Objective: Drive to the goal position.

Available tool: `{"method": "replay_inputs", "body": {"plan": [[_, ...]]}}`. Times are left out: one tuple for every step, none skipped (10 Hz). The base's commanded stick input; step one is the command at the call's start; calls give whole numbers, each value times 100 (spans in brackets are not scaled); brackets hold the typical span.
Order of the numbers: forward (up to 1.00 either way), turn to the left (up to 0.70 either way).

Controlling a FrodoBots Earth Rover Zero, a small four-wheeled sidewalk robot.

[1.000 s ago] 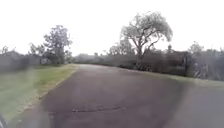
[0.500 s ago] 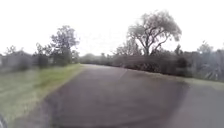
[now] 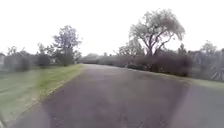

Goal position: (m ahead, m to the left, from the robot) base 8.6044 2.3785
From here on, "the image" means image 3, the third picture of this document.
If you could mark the grass verge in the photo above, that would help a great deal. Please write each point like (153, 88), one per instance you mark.
(30, 86)
(206, 82)

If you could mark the long dark hedge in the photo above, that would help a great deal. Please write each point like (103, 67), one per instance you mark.
(160, 63)

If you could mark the leafy tree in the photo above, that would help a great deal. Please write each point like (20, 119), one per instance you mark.
(65, 41)

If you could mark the grey asphalt road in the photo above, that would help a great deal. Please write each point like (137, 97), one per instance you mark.
(120, 100)

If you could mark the dark hedge with bushes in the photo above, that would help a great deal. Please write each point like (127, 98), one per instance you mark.
(20, 61)

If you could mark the wide tree with spreading branches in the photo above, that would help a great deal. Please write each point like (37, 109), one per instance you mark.
(155, 28)

